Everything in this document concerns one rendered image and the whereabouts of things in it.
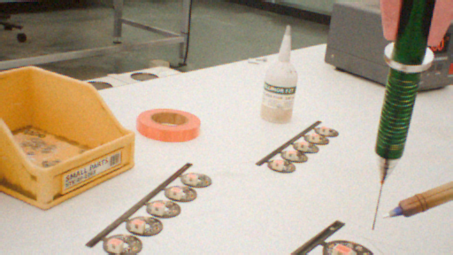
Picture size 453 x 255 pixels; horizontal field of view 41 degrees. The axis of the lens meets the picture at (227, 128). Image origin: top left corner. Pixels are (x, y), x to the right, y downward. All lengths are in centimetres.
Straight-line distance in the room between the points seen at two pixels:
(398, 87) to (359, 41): 63
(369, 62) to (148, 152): 40
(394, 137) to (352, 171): 32
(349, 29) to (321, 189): 40
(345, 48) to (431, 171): 32
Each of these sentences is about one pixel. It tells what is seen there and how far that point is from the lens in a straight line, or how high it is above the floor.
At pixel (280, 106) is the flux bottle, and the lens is 62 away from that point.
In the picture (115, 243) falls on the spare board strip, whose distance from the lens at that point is 38.
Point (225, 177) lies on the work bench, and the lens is 49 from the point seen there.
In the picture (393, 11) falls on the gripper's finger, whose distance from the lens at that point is 19.
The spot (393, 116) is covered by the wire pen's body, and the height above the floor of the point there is 90.
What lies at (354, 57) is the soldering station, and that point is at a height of 78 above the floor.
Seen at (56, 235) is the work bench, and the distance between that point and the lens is 41.
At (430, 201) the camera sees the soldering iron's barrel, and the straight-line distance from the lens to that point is 28.
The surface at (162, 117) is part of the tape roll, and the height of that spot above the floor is 76.
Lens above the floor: 96
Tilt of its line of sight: 21 degrees down
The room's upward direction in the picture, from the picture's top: 7 degrees clockwise
